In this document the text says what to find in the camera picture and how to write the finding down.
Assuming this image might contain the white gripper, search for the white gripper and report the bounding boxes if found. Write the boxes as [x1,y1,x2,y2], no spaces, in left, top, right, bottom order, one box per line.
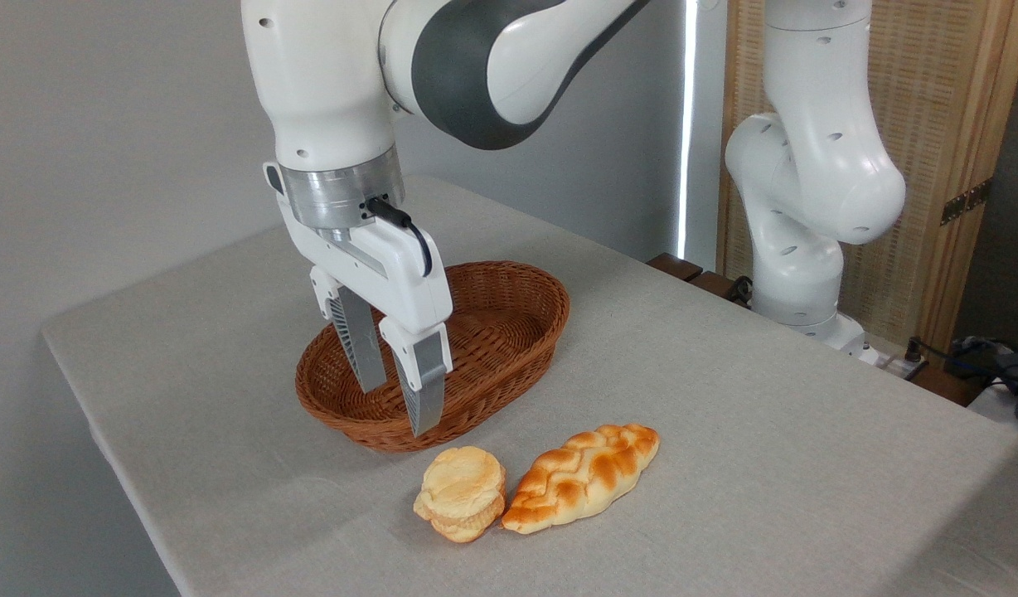
[262,161,455,439]

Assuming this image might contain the brown oval wicker basket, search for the brown oval wicker basket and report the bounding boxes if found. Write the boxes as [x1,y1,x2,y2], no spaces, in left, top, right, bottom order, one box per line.
[295,260,571,454]

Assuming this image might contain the round pale bread bun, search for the round pale bread bun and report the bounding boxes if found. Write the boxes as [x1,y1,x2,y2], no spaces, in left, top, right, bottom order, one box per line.
[413,446,508,545]

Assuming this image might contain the braided golden bread loaf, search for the braided golden bread loaf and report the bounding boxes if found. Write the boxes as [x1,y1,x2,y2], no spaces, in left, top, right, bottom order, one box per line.
[499,424,662,536]

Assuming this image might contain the dark brown wooden block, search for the dark brown wooden block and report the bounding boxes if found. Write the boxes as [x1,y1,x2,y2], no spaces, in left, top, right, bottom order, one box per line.
[691,270,752,306]
[646,252,705,284]

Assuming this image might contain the grey tablecloth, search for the grey tablecloth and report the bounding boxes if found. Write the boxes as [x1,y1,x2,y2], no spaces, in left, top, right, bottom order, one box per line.
[41,174,1018,597]

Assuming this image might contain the white power strip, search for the white power strip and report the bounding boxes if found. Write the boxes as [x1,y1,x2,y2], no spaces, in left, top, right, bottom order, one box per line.
[876,348,930,381]

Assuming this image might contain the brown wooden board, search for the brown wooden board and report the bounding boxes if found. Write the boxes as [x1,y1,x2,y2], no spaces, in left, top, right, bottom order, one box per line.
[910,365,987,408]

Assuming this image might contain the dark metal hinge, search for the dark metal hinge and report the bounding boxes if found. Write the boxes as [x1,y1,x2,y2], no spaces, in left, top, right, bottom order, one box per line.
[940,177,993,227]

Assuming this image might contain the wood and rattan screen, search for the wood and rattan screen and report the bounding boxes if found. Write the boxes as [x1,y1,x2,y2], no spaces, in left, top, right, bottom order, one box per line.
[715,0,1018,351]

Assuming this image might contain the dark grey bag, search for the dark grey bag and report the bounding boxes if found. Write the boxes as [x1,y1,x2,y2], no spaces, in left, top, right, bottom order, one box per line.
[943,334,1018,430]

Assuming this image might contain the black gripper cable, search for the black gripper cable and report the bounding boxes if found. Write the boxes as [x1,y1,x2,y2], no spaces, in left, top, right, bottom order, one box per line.
[365,196,434,278]

